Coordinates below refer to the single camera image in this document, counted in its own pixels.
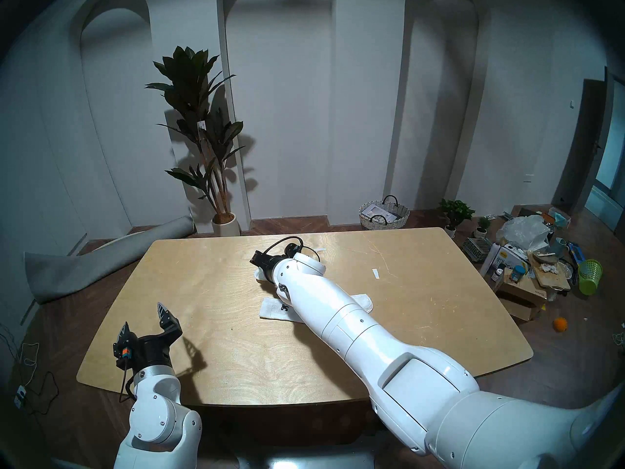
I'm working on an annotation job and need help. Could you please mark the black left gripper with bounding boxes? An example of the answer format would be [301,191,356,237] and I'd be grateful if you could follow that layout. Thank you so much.
[113,302,183,371]

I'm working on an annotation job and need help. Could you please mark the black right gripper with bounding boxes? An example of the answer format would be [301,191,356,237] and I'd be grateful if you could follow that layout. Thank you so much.
[250,243,301,278]

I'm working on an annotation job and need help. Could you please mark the white plant pot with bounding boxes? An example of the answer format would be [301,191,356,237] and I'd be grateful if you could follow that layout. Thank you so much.
[211,213,241,237]

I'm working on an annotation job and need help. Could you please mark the rolled grey carpet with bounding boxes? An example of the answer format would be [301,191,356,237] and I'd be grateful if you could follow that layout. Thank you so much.
[24,215,195,305]

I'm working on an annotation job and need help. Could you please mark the magazine in basket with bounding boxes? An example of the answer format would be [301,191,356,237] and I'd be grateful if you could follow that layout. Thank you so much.
[362,204,400,223]

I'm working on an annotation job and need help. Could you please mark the tall green leafy plant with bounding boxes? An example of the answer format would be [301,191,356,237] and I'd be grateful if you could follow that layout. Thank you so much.
[145,46,245,217]

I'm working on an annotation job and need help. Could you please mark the small bushy potted plant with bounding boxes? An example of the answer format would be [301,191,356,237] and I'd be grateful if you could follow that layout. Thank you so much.
[438,198,475,237]

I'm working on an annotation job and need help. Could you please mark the white printed carton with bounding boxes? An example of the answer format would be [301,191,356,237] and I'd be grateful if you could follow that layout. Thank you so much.
[498,246,530,273]

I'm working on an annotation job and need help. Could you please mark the brown cardboard box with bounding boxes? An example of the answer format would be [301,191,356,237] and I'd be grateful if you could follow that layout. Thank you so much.
[498,273,547,322]

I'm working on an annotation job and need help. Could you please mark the clear plastic bag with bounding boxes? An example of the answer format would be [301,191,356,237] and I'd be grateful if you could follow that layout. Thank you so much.
[497,215,550,251]

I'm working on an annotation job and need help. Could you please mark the green plastic basket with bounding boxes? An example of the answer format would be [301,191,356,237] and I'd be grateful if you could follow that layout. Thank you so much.
[578,259,603,296]

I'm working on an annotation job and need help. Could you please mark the dark door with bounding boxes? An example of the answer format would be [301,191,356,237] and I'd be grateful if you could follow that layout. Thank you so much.
[552,80,608,214]

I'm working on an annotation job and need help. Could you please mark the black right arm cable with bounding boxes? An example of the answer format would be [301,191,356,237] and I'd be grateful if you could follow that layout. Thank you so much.
[264,236,306,258]

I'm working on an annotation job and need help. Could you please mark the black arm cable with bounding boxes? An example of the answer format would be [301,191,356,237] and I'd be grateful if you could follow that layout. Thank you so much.
[264,236,306,258]
[119,368,138,403]

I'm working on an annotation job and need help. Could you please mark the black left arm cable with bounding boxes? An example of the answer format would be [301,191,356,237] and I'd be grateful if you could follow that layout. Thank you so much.
[119,368,138,403]

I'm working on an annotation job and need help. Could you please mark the thin floor cables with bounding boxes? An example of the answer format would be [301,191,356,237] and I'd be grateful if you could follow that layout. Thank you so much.
[0,321,59,415]

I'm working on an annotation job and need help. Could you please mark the wicker basket with black handles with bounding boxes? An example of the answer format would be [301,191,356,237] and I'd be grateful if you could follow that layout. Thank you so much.
[359,195,411,230]

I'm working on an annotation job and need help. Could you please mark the metal wire rack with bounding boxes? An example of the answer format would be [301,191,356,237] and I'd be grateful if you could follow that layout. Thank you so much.
[463,237,491,262]

